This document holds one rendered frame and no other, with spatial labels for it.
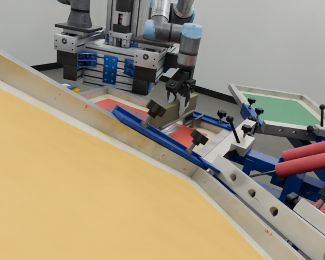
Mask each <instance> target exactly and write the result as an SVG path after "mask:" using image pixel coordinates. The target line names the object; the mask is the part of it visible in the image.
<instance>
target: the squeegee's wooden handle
mask: <svg viewBox="0 0 325 260"><path fill-rule="evenodd" d="M197 98H198V95H197V94H195V93H192V94H190V100H189V105H188V107H187V108H186V109H185V111H184V113H183V114H185V113H187V112H189V111H191V110H192V109H193V110H195V108H196V103H197ZM179 106H180V100H179V99H178V100H176V101H173V102H171V103H169V104H166V105H164V106H163V108H165V109H166V110H167V111H166V112H165V114H164V115H163V116H162V118H161V117H159V116H158V115H157V116H156V117H155V118H152V119H151V120H150V122H149V124H150V125H151V126H153V127H155V128H156V129H159V127H160V126H162V125H164V124H166V123H168V122H169V121H171V120H173V119H175V118H177V117H179V115H178V112H179Z"/></svg>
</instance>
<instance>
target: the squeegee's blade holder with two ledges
mask: <svg viewBox="0 0 325 260"><path fill-rule="evenodd" d="M194 112H195V110H193V109H192V110H191V111H189V112H187V113H185V114H183V115H181V116H180V117H177V118H175V119H173V120H171V121H169V122H168V123H166V124H164V125H162V126H160V127H159V129H160V130H163V129H165V128H166V127H168V126H170V125H172V124H174V123H176V122H177V121H179V120H181V119H183V118H185V117H187V116H189V115H190V114H192V113H194Z"/></svg>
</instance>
